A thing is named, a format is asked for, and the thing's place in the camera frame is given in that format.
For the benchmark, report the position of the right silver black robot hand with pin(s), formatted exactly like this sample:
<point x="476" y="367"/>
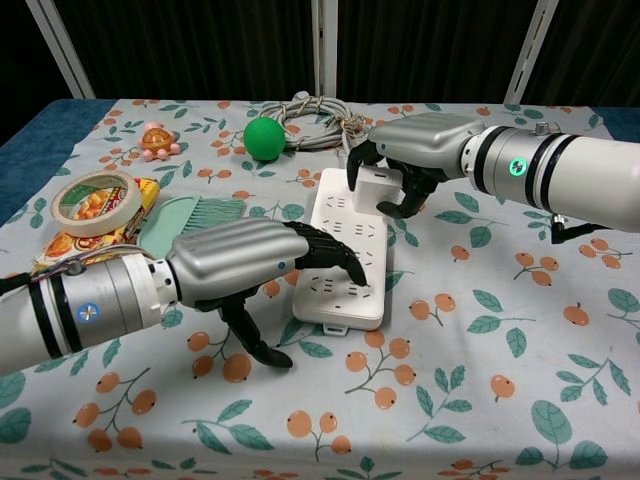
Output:
<point x="425" y="140"/>

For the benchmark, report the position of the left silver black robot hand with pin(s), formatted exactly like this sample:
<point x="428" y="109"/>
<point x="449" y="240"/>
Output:
<point x="230" y="255"/>

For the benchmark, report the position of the white plug adapter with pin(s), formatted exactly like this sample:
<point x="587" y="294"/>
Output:
<point x="375" y="192"/>

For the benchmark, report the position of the white power strip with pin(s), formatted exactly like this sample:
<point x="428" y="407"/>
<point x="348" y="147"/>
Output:
<point x="340" y="310"/>

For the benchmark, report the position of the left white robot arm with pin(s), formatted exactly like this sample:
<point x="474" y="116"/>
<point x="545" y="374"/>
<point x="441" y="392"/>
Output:
<point x="100" y="300"/>

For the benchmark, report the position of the mint green brush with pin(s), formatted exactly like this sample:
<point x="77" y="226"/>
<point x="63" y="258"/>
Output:
<point x="170" y="227"/>

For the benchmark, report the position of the green ball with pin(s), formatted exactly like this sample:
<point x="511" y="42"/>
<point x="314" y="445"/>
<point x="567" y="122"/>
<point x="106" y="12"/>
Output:
<point x="264" y="139"/>

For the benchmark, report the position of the beige tape roll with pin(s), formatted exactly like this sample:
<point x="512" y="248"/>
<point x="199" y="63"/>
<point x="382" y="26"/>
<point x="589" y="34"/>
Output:
<point x="102" y="227"/>

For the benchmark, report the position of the orange pink turtle toy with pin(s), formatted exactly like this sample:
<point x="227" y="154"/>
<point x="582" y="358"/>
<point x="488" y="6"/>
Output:
<point x="157" y="142"/>

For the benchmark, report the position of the yellow snack packet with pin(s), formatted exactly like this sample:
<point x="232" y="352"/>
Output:
<point x="65" y="247"/>

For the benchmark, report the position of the floral grey tablecloth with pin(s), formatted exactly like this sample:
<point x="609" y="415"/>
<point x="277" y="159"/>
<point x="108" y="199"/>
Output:
<point x="450" y="350"/>

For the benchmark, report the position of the black pleated curtain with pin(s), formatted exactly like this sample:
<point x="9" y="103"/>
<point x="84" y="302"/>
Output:
<point x="200" y="45"/>

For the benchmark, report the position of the white frame post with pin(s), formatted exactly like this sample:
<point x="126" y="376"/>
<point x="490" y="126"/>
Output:
<point x="65" y="50"/>
<point x="323" y="45"/>
<point x="530" y="50"/>

